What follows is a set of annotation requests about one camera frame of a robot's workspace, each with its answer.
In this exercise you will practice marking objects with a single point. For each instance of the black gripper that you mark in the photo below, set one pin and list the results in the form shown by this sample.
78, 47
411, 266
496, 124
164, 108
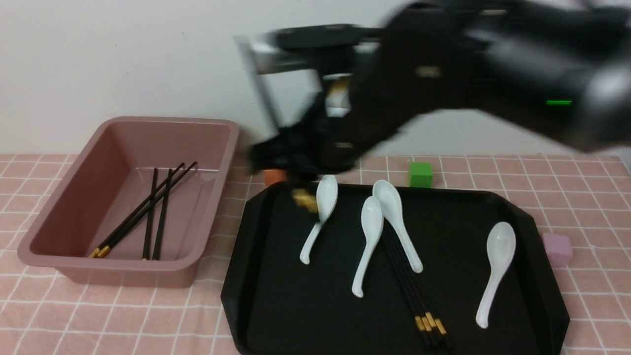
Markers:
330, 52

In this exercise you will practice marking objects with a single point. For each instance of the white spoon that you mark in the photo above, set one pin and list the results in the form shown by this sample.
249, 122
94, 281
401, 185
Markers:
501, 247
392, 209
372, 221
326, 198

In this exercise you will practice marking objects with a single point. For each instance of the gold-banded chopstick pair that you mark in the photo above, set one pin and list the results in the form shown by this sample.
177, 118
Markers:
425, 320
404, 276
431, 313

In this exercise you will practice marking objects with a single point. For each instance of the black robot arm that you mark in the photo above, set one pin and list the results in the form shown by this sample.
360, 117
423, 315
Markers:
560, 73

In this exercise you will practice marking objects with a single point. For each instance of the orange cube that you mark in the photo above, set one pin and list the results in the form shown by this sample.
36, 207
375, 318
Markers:
273, 176

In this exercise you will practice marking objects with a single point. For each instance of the green cube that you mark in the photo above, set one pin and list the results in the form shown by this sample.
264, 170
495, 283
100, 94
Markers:
420, 175

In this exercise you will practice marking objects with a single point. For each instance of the brown plastic bin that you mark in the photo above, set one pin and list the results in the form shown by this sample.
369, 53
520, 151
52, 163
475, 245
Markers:
109, 179

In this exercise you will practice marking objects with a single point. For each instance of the black serving tray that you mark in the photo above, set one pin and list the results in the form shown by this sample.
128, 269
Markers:
276, 305

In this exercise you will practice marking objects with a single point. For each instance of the plain black chopstick in bin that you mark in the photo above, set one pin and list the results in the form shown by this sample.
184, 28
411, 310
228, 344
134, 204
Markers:
150, 217

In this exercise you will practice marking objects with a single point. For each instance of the gold-tipped chopstick in bin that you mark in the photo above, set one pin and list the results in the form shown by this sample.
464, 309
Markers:
107, 244
157, 206

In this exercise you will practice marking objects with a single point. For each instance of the pink cube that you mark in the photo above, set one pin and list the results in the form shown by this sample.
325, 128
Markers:
558, 249

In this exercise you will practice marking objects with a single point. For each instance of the pink checkered tablecloth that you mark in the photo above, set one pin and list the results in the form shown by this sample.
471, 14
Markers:
43, 313

